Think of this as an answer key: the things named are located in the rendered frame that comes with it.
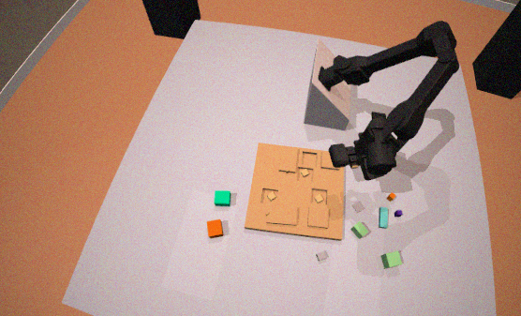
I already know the turquoise flat block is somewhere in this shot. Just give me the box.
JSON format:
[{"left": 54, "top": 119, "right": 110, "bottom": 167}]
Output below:
[{"left": 379, "top": 206, "right": 388, "bottom": 229}]

